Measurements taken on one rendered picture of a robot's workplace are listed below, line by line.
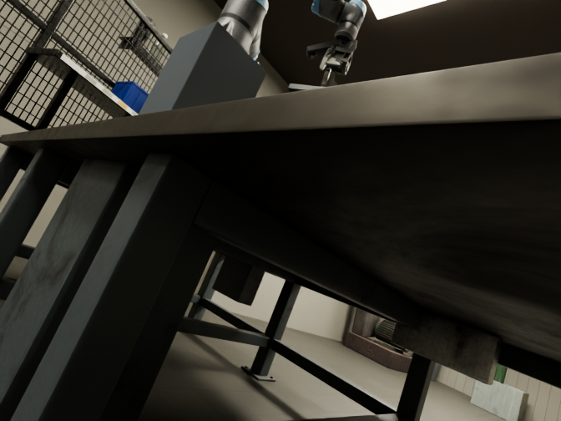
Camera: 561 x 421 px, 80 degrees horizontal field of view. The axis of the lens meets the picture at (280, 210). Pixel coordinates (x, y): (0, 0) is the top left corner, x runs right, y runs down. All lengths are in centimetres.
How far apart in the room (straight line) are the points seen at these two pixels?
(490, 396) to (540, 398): 124
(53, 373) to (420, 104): 51
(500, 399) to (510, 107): 603
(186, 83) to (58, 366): 65
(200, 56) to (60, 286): 61
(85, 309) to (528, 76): 51
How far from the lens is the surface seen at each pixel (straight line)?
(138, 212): 50
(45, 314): 80
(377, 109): 23
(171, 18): 369
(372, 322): 630
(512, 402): 618
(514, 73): 22
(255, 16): 115
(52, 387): 54
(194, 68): 92
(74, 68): 163
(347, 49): 131
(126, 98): 182
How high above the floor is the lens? 55
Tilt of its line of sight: 11 degrees up
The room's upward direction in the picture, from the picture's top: 22 degrees clockwise
